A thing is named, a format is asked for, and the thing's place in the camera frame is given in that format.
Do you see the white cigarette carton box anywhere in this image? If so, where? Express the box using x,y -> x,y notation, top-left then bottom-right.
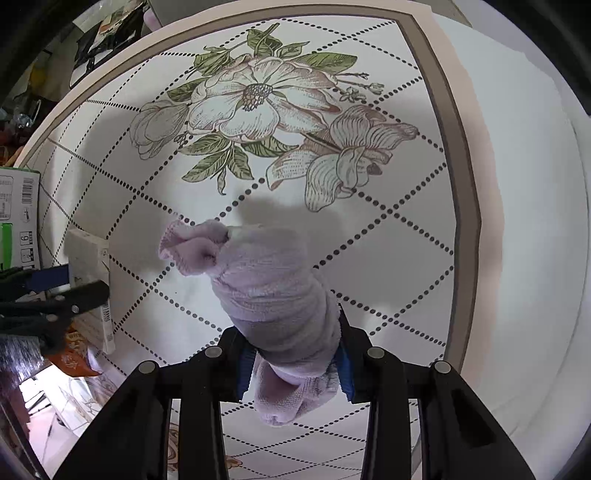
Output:
64,228 -> 115,354

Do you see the lilac towel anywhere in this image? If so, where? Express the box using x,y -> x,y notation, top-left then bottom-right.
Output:
158,220 -> 341,427

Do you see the orange snack bag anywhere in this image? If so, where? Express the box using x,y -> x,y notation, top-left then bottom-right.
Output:
44,326 -> 102,378

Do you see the white green printed box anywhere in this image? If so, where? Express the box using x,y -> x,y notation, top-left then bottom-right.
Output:
0,167 -> 40,270

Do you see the white leather chair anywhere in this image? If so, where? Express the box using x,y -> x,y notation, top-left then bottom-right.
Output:
69,1 -> 148,89

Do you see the floral patterned table mat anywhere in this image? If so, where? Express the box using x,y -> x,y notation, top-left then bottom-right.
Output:
13,8 -> 486,480

